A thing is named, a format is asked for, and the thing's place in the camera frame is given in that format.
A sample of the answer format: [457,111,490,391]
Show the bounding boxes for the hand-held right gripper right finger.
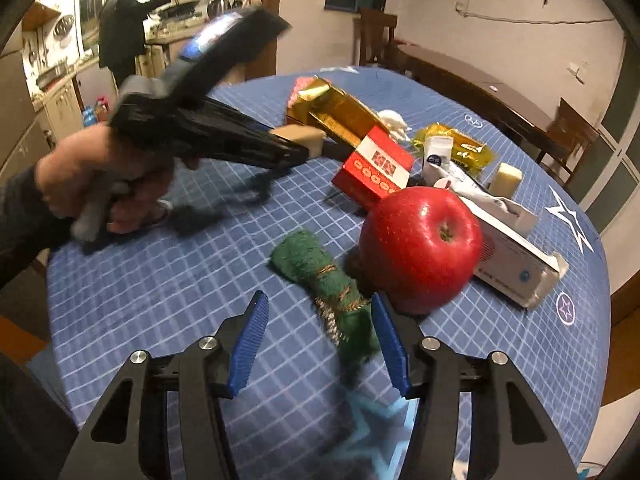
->
[370,291,585,480]

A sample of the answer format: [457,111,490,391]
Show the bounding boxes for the person's left forearm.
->
[0,162,76,291]

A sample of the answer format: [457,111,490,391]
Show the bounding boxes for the beige small box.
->
[269,125,327,159]

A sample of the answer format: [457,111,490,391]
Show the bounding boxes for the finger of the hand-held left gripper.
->
[201,99,280,137]
[184,131,308,172]

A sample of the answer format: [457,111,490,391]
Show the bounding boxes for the loose wall cable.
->
[455,2,618,27]

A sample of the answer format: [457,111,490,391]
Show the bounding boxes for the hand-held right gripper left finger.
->
[59,290,271,480]

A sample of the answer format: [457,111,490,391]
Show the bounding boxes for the red apple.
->
[359,186,485,315]

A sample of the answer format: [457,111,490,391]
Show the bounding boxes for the kitchen counter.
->
[30,35,171,141]

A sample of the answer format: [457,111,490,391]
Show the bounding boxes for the gold foil box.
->
[285,76,391,148]

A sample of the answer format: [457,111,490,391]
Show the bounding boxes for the white crumpled tissue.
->
[377,110,407,141]

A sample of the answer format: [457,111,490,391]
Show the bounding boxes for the white long cardboard box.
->
[457,195,569,309]

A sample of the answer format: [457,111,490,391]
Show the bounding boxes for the red white small box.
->
[331,125,416,211]

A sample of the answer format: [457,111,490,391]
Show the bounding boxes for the blue star checked tablecloth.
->
[30,65,612,480]

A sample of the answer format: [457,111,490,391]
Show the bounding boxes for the wooden dining chair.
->
[357,7,408,73]
[537,97,601,186]

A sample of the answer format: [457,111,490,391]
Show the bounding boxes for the white glass double door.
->
[580,90,640,216]

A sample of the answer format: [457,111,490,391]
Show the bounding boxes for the pink red packet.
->
[287,76,316,107]

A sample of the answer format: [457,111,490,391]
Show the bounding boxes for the person's left hand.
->
[35,121,176,235]

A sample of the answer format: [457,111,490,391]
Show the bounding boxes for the white printed foil packet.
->
[432,162,506,211]

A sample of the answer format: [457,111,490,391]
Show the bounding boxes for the beige foam block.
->
[487,162,524,199]

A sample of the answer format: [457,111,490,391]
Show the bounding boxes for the dark wooden dining table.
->
[397,42,556,161]

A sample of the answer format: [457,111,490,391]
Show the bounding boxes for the green knitted cloth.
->
[270,230,383,386]

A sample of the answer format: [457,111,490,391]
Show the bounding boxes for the yellow foil packet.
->
[411,122,493,176]

